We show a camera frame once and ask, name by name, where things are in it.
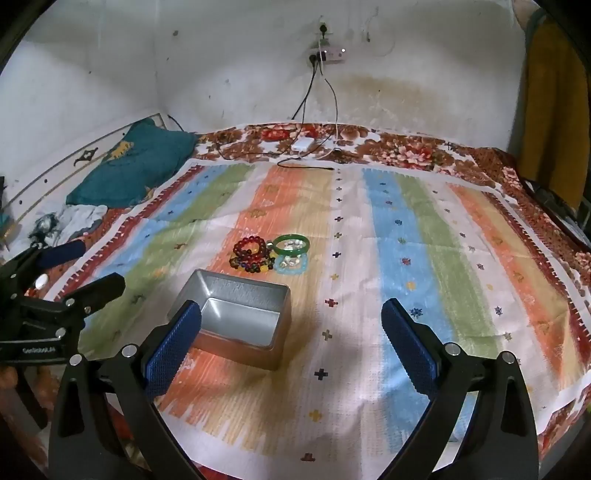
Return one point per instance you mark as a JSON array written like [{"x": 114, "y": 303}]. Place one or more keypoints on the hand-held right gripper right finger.
[{"x": 411, "y": 350}]

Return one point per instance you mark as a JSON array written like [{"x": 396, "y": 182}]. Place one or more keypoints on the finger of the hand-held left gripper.
[
  {"x": 99, "y": 288},
  {"x": 62, "y": 254}
]

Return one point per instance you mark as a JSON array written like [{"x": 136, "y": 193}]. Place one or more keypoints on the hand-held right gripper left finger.
[{"x": 173, "y": 350}]

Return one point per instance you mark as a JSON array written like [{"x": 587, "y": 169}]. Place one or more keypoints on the green jade bangle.
[{"x": 277, "y": 244}]

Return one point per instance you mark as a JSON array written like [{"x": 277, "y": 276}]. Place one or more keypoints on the crumpled white grey cloth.
[{"x": 78, "y": 219}]

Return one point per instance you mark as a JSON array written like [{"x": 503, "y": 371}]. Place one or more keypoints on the striped pastel mat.
[{"x": 369, "y": 277}]

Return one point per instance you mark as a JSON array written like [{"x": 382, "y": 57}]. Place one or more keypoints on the teal quilted blanket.
[{"x": 134, "y": 161}]

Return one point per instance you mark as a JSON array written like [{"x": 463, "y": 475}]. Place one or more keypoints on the small silver earrings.
[
  {"x": 291, "y": 263},
  {"x": 290, "y": 247}
]

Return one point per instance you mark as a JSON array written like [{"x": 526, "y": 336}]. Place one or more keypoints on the dark metal rack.
[{"x": 554, "y": 210}]

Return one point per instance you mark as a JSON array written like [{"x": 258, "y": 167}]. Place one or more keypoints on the mustard yellow garment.
[{"x": 554, "y": 115}]

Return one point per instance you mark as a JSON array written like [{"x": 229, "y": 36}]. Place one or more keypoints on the white power strip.
[{"x": 332, "y": 54}]

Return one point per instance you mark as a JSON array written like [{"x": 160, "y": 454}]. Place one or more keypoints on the wall socket with plug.
[{"x": 323, "y": 30}]

